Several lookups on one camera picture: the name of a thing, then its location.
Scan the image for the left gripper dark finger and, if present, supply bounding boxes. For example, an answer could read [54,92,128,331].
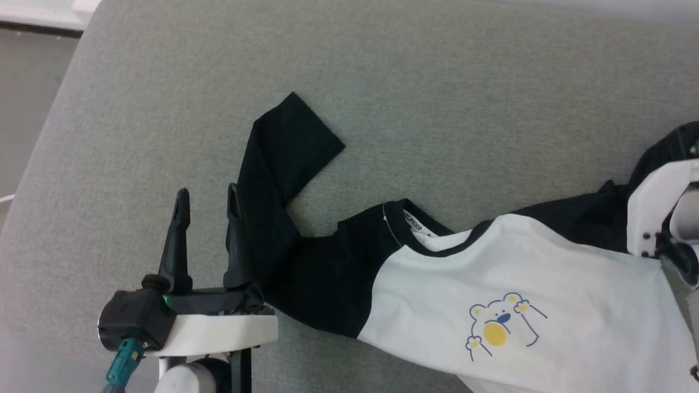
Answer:
[223,183,255,290]
[157,188,193,293]

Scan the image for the dark baseboard strip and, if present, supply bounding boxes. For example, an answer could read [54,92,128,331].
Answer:
[0,22,84,39]

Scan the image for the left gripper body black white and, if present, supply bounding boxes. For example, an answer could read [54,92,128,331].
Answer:
[142,274,280,359]

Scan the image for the white and black bear t-shirt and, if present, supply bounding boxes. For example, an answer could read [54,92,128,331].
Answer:
[236,92,699,393]

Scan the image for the grey fabric sofa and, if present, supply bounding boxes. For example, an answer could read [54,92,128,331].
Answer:
[0,0,699,393]

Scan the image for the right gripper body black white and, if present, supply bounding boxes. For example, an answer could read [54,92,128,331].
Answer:
[626,159,699,257]

